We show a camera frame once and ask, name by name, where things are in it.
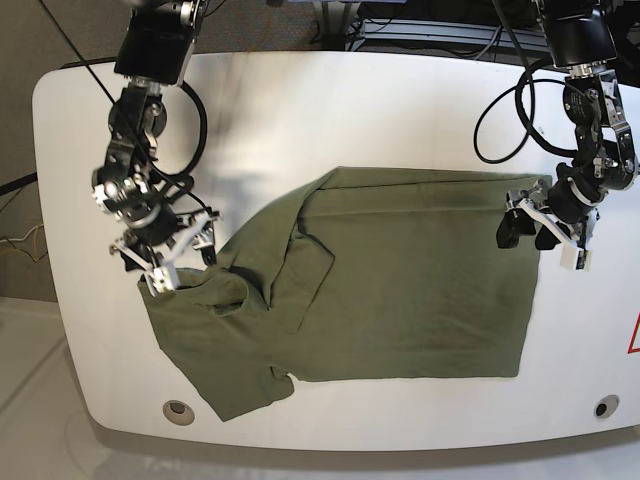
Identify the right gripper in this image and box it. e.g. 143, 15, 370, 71
109, 207, 220, 272

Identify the left table grommet hole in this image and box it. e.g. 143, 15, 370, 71
163, 400, 195, 426

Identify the red triangle warning sticker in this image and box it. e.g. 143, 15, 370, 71
627, 315, 640, 354

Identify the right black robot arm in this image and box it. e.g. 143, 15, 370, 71
92, 1, 219, 270

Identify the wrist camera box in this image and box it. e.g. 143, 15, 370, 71
560, 245, 592, 272
144, 263, 181, 297

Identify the olive green T-shirt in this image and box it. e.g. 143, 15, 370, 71
139, 168, 540, 421

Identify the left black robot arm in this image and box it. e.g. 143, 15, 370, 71
496, 1, 639, 253

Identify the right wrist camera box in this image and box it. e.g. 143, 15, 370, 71
144, 263, 181, 297

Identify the yellow floor cable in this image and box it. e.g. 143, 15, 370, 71
0, 224, 46, 264

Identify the right table grommet hole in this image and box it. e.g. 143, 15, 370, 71
594, 394, 620, 419

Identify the table grommet hole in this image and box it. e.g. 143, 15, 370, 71
163, 400, 195, 426
594, 394, 620, 419

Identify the aluminium frame rack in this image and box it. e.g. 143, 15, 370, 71
312, 0, 551, 56

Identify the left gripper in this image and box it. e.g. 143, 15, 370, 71
496, 177, 598, 251

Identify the black bar behind table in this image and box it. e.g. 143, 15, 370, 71
60, 57, 116, 70

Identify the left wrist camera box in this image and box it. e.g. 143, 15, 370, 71
560, 245, 592, 272

